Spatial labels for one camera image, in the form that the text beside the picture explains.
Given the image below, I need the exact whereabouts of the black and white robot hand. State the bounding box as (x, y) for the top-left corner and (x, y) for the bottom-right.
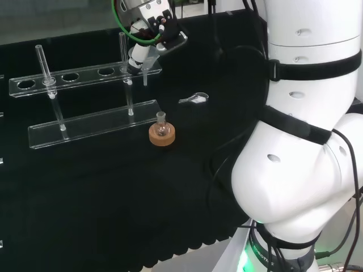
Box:
(117, 0), (189, 76)

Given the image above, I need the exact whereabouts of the clear plastic funnel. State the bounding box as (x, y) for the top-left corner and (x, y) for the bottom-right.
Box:
(140, 46), (163, 87)

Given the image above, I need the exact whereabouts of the clear glass weighing funnel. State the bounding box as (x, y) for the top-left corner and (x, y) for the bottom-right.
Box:
(178, 92), (210, 105)

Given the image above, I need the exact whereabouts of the clear acrylic funnel stand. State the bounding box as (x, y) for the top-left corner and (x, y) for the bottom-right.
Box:
(8, 32), (163, 150)

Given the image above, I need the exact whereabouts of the small round-bottom glass flask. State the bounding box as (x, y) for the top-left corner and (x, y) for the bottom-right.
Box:
(154, 111), (170, 137)

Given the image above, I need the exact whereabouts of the black bench cloth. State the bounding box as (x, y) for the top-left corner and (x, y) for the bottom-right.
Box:
(0, 10), (272, 272)

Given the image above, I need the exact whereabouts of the green cable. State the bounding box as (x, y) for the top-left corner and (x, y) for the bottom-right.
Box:
(111, 0), (164, 46)

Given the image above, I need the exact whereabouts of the cork ring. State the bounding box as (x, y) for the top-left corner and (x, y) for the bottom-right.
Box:
(149, 122), (176, 147)

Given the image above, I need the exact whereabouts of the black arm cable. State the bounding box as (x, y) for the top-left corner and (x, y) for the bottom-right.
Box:
(314, 129), (363, 272)

